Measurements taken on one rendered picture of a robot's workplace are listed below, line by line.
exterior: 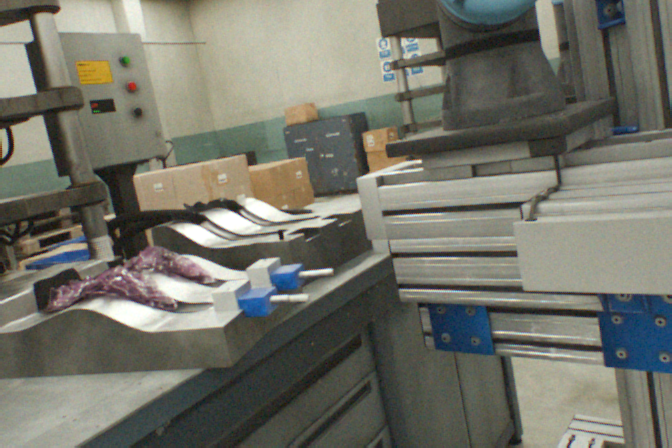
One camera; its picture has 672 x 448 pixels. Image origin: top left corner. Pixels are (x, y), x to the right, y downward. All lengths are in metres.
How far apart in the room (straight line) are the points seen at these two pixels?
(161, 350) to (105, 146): 1.10
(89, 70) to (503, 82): 1.39
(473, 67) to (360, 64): 7.85
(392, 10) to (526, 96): 4.65
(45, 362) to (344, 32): 7.99
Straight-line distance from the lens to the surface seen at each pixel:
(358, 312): 1.15
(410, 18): 5.24
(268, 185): 5.80
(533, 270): 0.59
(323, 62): 8.89
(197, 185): 5.09
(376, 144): 8.05
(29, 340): 0.96
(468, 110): 0.70
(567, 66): 1.19
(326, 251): 1.10
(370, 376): 1.22
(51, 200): 1.63
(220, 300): 0.81
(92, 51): 1.89
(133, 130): 1.90
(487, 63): 0.71
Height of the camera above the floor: 1.08
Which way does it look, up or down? 7 degrees down
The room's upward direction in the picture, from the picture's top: 11 degrees counter-clockwise
